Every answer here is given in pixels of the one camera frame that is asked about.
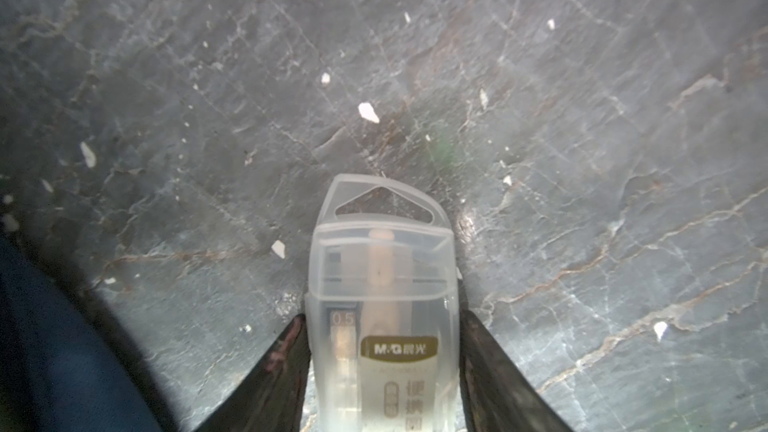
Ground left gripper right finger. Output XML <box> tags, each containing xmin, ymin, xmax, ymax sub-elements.
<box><xmin>459</xmin><ymin>310</ymin><xmax>572</xmax><ymax>432</ymax></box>

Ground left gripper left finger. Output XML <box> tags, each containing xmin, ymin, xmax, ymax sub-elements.
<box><xmin>198</xmin><ymin>314</ymin><xmax>311</xmax><ymax>432</ymax></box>

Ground small clear plastic object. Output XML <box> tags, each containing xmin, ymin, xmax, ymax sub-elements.
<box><xmin>305</xmin><ymin>174</ymin><xmax>460</xmax><ymax>431</ymax></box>

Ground navy blue student backpack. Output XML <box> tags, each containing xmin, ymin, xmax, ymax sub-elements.
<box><xmin>1</xmin><ymin>239</ymin><xmax>167</xmax><ymax>431</ymax></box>

